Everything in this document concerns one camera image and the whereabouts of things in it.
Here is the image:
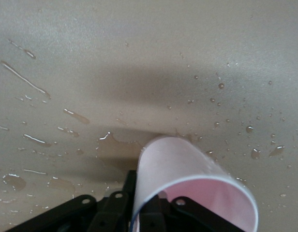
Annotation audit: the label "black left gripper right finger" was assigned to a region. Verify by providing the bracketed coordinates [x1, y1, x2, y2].
[138, 190, 244, 232]

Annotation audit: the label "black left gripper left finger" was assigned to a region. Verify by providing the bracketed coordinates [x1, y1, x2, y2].
[5, 170, 137, 232]

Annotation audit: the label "pink plastic cup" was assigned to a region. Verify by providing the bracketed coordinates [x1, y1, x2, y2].
[132, 136, 259, 232]

